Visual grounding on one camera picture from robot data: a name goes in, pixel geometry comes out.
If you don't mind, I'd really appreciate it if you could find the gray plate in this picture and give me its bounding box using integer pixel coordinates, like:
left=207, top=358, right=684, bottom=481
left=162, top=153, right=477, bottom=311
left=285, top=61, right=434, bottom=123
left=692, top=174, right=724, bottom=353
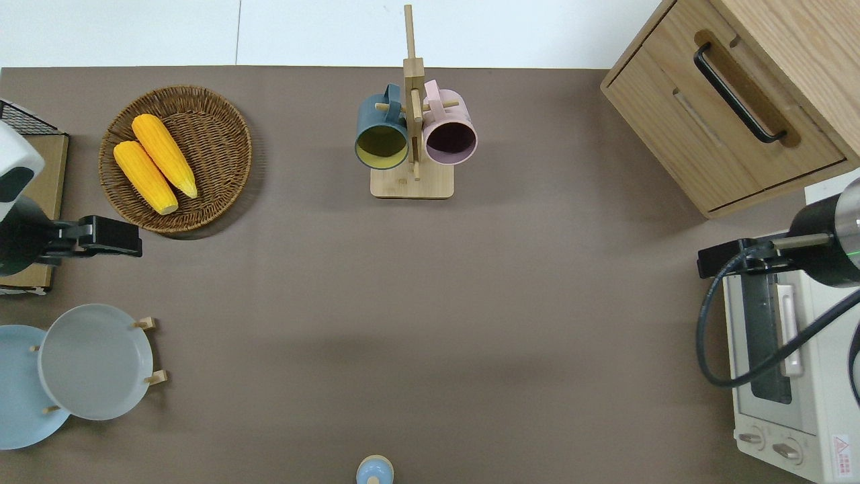
left=37, top=303, right=155, bottom=421

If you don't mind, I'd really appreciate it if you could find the cream oven door handle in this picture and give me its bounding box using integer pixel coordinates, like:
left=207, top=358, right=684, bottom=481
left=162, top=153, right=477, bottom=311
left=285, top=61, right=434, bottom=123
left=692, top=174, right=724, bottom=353
left=776, top=284, right=805, bottom=377

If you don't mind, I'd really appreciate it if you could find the dark blue mug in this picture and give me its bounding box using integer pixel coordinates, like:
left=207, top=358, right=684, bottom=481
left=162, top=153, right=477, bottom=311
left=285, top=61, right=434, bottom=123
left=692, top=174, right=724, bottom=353
left=355, top=83, right=410, bottom=170

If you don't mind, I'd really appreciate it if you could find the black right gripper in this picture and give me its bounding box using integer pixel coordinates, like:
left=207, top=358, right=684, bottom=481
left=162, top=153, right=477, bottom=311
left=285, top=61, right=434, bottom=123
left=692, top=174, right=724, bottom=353
left=697, top=194, right=860, bottom=288

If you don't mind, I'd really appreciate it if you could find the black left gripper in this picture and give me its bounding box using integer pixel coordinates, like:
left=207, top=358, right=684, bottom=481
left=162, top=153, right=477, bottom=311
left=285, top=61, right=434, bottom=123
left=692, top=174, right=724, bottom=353
left=0, top=195, right=144, bottom=277

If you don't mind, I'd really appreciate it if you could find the wooden mug tree stand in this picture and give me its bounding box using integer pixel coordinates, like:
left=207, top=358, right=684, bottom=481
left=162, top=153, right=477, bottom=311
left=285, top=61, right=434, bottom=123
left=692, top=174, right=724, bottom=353
left=370, top=5, right=461, bottom=200

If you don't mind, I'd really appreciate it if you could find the light blue plate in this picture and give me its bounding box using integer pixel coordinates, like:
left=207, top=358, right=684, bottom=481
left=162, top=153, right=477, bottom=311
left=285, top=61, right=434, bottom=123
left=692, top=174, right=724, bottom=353
left=0, top=325, right=71, bottom=450

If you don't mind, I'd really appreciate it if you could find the thick black right gripper cable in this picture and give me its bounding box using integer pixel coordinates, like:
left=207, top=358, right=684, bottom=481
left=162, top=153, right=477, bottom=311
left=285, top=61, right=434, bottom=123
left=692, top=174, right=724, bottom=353
left=695, top=245, right=860, bottom=389

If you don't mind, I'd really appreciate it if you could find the low wooden plate rack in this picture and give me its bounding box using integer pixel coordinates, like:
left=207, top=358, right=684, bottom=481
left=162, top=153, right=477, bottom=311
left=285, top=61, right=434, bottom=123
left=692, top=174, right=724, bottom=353
left=29, top=317, right=168, bottom=415

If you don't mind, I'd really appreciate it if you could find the yellow corn cob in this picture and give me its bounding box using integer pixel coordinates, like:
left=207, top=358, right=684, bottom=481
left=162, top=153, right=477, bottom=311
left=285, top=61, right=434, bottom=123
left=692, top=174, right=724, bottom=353
left=132, top=114, right=199, bottom=199
left=113, top=140, right=179, bottom=216

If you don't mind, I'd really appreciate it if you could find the black cabinet drawer handle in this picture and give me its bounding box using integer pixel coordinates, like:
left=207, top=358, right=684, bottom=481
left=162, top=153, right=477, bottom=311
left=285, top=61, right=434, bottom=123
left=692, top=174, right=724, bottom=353
left=694, top=42, right=787, bottom=144

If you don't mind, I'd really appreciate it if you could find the pink mug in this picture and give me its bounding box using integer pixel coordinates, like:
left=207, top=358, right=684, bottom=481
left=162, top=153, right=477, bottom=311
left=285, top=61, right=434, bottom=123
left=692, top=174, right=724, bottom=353
left=422, top=79, right=478, bottom=166

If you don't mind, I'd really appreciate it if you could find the blue dome call bell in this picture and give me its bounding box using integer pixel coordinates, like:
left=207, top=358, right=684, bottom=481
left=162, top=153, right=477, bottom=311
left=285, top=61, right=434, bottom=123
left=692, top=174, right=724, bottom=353
left=356, top=455, right=395, bottom=484

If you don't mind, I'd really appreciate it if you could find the white flat board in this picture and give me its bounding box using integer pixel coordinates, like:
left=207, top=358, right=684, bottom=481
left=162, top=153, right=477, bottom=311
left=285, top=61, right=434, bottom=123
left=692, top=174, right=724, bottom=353
left=804, top=176, right=860, bottom=206

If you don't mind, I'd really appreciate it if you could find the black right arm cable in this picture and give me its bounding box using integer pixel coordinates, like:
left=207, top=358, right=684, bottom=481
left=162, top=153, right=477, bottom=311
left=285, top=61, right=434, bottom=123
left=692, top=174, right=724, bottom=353
left=848, top=321, right=860, bottom=397

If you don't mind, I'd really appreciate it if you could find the round brown wicker basket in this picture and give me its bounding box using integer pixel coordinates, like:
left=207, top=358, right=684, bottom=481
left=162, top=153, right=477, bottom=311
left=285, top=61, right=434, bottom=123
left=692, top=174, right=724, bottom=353
left=99, top=85, right=253, bottom=235

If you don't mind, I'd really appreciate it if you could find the cream toaster oven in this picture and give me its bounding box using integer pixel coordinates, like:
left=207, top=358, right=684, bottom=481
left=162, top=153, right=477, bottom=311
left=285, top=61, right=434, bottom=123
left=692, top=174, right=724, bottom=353
left=722, top=266, right=860, bottom=484

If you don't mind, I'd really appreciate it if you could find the light wooden cabinet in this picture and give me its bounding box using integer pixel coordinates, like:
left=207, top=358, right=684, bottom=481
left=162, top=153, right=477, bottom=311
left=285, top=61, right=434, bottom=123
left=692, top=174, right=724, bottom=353
left=600, top=0, right=860, bottom=219

